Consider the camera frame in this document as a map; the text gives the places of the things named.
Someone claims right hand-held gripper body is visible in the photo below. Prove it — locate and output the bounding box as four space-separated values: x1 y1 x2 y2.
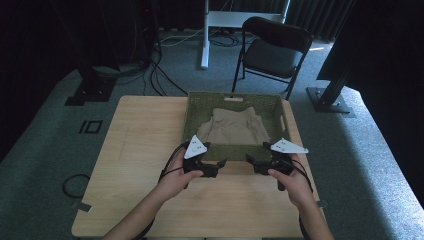
253 137 309 176

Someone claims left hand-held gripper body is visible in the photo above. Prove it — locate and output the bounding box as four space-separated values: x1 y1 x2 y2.
182 134 221 178

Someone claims beige cloth garment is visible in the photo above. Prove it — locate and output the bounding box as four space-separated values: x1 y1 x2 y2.
196 106 272 146

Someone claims green woven basket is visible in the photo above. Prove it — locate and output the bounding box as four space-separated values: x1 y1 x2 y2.
181 91 292 163

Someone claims person's left hand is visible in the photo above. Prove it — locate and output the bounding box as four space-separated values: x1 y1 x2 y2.
155 148 205 202

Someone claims person's right hand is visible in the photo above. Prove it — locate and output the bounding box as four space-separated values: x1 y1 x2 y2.
267 153 315 210

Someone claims black metal stand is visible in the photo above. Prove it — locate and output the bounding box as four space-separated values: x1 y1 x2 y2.
64 0 118 107
306 71 356 118

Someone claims black folding chair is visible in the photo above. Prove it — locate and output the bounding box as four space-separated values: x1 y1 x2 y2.
232 16 314 101

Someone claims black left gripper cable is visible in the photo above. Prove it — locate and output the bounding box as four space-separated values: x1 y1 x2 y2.
159 141 189 183

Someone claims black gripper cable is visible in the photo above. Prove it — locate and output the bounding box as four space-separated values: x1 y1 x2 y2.
288 156 314 194
159 141 189 183

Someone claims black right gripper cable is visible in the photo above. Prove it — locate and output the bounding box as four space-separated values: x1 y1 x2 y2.
288 156 314 194

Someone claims black floor cables bundle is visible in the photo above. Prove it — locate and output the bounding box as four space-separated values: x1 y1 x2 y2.
142 43 188 98

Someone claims white floor cable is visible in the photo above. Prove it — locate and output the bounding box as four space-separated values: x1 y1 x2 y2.
159 28 206 48

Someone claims white desk frame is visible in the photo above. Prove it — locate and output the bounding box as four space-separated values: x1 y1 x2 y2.
200 0 291 70

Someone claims black coiled floor cable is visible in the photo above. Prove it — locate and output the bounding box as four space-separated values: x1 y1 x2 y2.
62 173 91 200

